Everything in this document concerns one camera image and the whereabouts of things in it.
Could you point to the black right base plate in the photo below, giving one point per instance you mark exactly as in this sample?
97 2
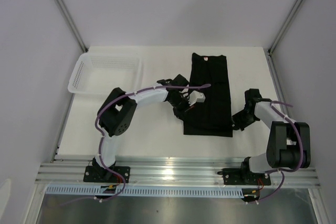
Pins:
237 176

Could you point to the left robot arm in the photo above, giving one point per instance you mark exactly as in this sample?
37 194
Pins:
115 115

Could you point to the aluminium frame post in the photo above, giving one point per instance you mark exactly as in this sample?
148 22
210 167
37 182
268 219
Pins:
293 12
65 13

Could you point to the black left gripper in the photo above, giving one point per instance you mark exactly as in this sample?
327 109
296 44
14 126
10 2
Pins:
179 113

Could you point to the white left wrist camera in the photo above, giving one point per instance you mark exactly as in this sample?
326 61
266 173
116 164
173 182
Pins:
196 97

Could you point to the black t-shirt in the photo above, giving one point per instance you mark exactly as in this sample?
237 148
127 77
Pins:
213 117

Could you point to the left aluminium frame post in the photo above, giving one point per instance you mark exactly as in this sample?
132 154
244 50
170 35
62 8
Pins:
65 13

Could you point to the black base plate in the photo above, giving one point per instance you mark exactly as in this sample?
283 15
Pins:
237 176
115 174

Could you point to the aluminium mounting rail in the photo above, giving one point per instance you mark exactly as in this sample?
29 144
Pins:
145 171

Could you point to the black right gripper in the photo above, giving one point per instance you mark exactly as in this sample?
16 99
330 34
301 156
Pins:
238 124

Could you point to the right aluminium frame post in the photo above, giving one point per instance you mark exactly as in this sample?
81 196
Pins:
293 12

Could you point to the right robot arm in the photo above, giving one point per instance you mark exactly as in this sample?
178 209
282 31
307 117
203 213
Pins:
288 146

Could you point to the white plastic basket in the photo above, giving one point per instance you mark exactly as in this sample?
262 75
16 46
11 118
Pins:
98 73

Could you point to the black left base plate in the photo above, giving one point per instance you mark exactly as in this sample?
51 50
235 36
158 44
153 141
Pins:
115 174

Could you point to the white slotted cable duct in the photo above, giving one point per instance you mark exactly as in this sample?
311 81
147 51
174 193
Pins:
150 191

